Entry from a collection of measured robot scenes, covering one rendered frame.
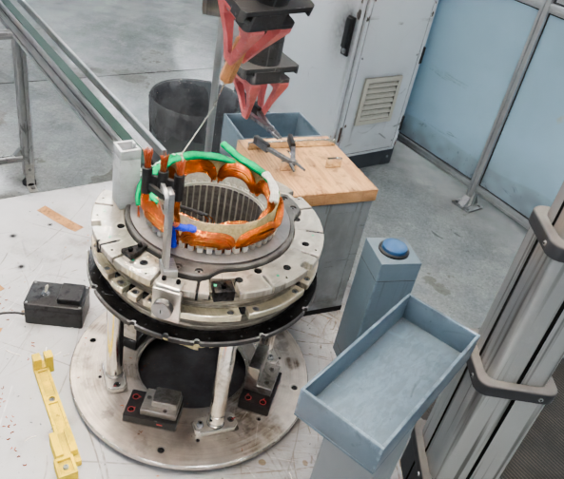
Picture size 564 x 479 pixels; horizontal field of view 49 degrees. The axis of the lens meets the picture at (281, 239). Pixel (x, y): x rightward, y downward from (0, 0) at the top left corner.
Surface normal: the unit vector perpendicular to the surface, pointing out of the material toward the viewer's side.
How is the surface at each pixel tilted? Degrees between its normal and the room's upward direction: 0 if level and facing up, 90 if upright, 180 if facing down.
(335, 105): 90
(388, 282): 90
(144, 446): 0
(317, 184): 0
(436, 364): 0
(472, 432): 90
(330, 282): 90
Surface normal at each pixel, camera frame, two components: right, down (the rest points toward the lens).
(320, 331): 0.17, -0.80
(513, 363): -0.04, 0.57
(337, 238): 0.39, 0.59
